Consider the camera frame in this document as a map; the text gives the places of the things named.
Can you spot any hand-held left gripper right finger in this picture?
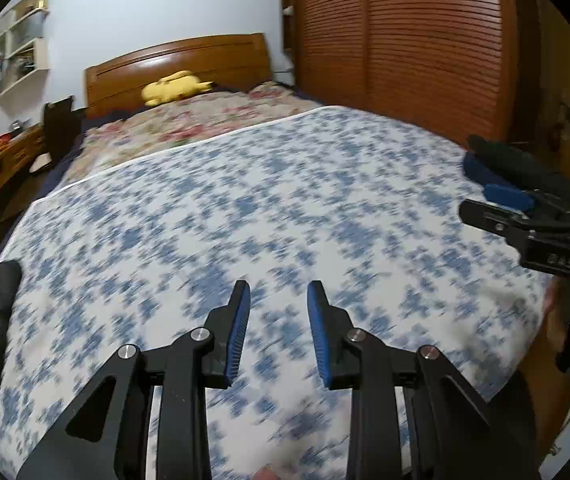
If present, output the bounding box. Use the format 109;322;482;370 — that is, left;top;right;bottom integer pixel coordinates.
306;280;531;480

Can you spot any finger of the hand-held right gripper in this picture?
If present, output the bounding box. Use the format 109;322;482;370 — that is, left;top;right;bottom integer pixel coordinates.
468;134;570;201
458;184;538;243

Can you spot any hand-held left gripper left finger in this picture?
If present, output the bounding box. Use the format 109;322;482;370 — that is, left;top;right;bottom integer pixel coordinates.
17;280;252;480

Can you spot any blue floral bed cover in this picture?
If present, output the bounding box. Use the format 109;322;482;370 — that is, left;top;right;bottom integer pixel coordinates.
0;105;553;480

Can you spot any wooden louvered wardrobe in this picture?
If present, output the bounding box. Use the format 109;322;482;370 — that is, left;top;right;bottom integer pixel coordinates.
280;0;541;146

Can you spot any pink floral quilt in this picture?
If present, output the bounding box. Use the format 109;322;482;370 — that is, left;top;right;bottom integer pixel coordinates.
67;82;326;181

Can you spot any yellow plush toy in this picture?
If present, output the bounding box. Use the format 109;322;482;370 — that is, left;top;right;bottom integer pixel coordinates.
142;70;213;107

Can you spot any black chair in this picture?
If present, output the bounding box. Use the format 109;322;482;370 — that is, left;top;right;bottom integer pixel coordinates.
30;96;83;176

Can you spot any wooden bed headboard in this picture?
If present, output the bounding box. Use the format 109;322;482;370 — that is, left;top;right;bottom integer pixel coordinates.
84;33;272;121

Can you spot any white wall shelf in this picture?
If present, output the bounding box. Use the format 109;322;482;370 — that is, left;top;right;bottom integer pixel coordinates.
0;0;50;101

